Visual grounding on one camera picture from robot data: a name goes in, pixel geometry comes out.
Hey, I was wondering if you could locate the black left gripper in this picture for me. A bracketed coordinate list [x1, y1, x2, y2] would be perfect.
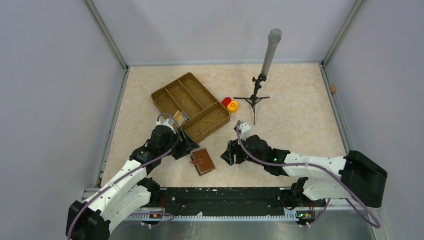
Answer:
[160, 127, 200, 160]

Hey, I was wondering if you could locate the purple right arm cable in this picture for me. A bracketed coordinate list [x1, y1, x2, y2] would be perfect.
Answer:
[235, 120, 382, 229]

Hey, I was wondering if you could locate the small wooden wall block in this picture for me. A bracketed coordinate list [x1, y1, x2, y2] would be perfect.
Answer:
[329, 84, 337, 94]

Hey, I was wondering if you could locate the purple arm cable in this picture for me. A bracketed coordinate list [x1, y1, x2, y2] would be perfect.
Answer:
[235, 120, 382, 229]
[66, 113, 182, 240]

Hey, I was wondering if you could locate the brown leather card holder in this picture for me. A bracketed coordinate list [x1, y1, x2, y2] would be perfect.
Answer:
[190, 148, 216, 176]

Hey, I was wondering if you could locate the gold card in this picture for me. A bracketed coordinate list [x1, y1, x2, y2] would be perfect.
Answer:
[173, 110, 190, 126]

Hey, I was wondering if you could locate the woven brown divided tray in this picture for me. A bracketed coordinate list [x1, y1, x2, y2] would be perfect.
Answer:
[150, 72, 231, 144]

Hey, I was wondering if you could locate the aluminium frame rail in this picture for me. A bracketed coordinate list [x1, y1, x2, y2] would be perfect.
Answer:
[66, 179, 384, 240]

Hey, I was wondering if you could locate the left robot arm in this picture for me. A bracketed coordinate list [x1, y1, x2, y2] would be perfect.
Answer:
[66, 114, 200, 240]

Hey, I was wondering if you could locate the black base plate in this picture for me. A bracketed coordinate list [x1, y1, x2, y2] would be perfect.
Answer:
[140, 187, 327, 217]

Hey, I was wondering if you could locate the orange cylinder button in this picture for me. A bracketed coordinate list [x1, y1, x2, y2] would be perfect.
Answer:
[227, 100, 239, 114]

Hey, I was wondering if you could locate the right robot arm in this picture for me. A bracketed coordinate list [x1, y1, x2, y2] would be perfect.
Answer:
[221, 121, 388, 208]

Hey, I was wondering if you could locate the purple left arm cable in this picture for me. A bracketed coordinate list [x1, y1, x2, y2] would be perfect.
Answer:
[66, 113, 182, 240]

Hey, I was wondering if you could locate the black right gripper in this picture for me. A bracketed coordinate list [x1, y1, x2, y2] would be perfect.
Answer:
[221, 133, 266, 166]

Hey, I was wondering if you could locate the black tripod stand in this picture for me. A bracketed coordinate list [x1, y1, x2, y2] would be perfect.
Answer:
[233, 74, 271, 125]

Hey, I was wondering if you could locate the grey tube on stand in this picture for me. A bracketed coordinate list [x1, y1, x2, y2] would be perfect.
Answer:
[260, 28, 282, 77]

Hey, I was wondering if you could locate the red cylinder button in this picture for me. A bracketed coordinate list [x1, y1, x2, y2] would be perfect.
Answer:
[221, 97, 232, 108]

